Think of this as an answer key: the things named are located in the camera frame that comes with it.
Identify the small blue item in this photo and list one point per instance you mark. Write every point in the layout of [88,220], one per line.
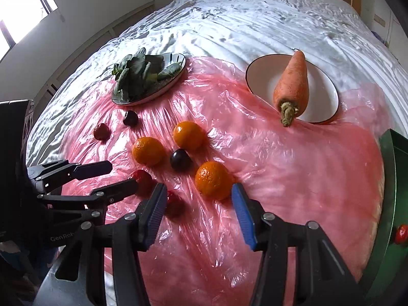
[378,37]

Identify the window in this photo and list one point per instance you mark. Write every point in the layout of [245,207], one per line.
[19,6]

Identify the dark purple plum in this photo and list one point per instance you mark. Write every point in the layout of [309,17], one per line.
[180,160]
[130,118]

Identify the orange mandarin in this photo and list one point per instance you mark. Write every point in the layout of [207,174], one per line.
[189,135]
[213,178]
[149,155]

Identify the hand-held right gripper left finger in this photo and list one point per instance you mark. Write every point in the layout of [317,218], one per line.
[156,216]

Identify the patterned ceramic plate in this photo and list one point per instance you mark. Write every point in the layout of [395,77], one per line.
[174,59]

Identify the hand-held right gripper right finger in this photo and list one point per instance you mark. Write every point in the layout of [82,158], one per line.
[244,216]

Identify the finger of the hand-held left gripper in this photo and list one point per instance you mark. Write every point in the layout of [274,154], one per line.
[118,191]
[92,169]

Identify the green bok choy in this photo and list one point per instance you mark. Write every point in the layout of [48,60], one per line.
[140,73]

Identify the white bed sheet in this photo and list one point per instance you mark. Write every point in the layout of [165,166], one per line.
[239,22]

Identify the wall socket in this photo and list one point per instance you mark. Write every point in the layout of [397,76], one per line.
[380,19]

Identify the green metal tray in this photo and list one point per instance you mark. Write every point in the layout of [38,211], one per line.
[395,172]

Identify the orange carrot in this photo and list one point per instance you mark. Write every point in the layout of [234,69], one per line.
[291,83]

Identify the red apple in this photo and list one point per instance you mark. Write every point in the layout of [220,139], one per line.
[101,131]

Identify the pink plastic sheet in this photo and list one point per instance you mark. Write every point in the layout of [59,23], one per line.
[287,172]

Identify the white plate with dark rim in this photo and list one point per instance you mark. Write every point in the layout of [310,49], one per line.
[264,76]

